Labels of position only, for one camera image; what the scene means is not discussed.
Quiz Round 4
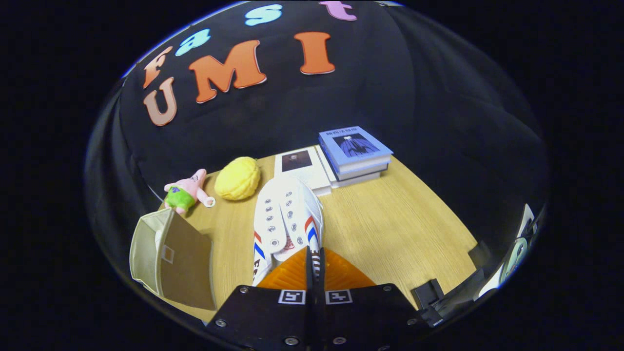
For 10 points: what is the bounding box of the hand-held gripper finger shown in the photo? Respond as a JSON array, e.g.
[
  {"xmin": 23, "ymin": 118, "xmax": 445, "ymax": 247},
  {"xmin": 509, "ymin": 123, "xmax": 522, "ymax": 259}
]
[
  {"xmin": 209, "ymin": 246, "xmax": 318, "ymax": 351},
  {"xmin": 317, "ymin": 247, "xmax": 433, "ymax": 351}
]

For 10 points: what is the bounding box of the brown fabric storage box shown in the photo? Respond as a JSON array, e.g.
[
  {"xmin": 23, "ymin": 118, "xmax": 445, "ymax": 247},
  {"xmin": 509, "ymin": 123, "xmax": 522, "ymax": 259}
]
[{"xmin": 129, "ymin": 208, "xmax": 217, "ymax": 311}]

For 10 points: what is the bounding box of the white portrait cover book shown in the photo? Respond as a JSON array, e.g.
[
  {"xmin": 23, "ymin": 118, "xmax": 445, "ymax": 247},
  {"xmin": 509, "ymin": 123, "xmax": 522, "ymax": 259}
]
[{"xmin": 273, "ymin": 149, "xmax": 333, "ymax": 196}]

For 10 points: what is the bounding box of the grey book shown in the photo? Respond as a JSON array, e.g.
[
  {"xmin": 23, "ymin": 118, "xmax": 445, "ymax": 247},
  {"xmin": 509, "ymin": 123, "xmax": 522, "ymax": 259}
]
[{"xmin": 334, "ymin": 162, "xmax": 390, "ymax": 181}]

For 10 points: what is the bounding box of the black table clamp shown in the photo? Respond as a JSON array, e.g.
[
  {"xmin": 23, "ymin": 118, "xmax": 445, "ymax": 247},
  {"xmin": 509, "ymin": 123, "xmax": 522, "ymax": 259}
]
[
  {"xmin": 412, "ymin": 279, "xmax": 447, "ymax": 327},
  {"xmin": 468, "ymin": 241, "xmax": 494, "ymax": 270}
]

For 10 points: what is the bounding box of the yellow plush ball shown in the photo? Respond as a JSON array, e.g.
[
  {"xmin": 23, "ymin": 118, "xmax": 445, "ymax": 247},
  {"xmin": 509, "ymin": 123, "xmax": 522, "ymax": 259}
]
[{"xmin": 214, "ymin": 156, "xmax": 261, "ymax": 201}]

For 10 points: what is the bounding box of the blue cover book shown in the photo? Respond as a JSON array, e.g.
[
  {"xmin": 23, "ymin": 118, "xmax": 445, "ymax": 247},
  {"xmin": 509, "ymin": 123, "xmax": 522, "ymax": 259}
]
[{"xmin": 318, "ymin": 126, "xmax": 394, "ymax": 174}]

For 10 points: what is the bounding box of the pink starfish plush toy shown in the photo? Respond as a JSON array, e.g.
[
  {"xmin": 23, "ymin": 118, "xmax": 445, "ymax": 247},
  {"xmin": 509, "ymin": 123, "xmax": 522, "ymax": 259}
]
[{"xmin": 163, "ymin": 169, "xmax": 216, "ymax": 216}]

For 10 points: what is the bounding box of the green white round device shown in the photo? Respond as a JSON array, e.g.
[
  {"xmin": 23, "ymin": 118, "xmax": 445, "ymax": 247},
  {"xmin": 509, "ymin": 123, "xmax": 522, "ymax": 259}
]
[{"xmin": 500, "ymin": 236, "xmax": 529, "ymax": 283}]

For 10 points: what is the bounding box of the white sheet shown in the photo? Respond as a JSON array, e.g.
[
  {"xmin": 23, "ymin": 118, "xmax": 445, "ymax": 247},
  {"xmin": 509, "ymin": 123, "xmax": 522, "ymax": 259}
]
[{"xmin": 518, "ymin": 204, "xmax": 536, "ymax": 239}]

